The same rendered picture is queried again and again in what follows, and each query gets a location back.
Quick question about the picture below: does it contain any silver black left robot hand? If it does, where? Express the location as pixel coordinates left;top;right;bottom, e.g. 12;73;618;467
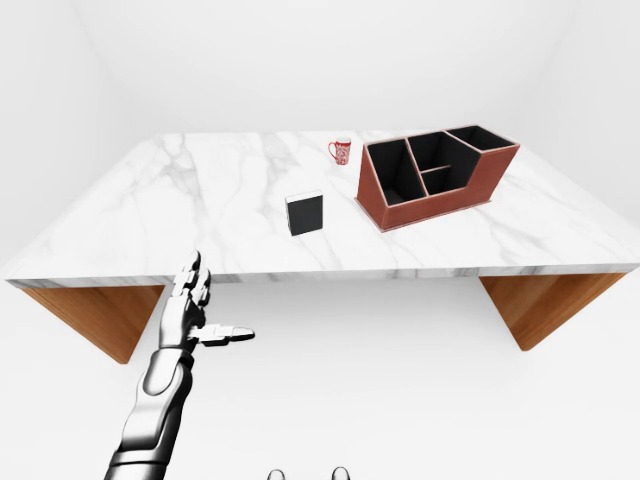
158;249;256;354

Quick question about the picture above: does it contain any black book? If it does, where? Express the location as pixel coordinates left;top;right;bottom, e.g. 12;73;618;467
284;189;325;237

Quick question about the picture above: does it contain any red-brown desk caddy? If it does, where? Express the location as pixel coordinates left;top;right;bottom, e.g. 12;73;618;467
354;124;522;234

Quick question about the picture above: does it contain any wooden table leg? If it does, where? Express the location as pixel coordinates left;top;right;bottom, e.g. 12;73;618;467
19;285;166;365
478;272;627;352

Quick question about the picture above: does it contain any red white patterned mug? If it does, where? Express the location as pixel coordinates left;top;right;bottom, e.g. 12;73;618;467
327;135;353;167

